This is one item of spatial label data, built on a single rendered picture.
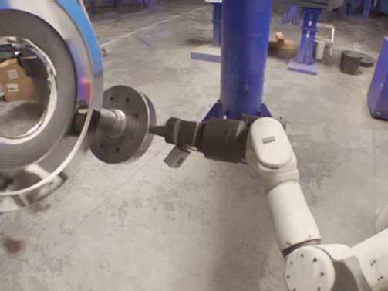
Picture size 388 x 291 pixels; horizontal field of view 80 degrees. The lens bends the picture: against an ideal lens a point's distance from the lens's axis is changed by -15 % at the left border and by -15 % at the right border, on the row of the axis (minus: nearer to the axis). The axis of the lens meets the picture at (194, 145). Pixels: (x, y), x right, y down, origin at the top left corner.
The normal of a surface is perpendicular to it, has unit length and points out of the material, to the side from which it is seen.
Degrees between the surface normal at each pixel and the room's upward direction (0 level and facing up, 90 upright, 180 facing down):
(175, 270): 0
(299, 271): 59
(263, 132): 23
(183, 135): 50
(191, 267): 0
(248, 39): 90
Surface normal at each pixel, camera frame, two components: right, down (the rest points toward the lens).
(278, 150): -0.24, -0.54
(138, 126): -0.36, -0.11
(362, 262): -0.83, -0.51
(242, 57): -0.18, 0.59
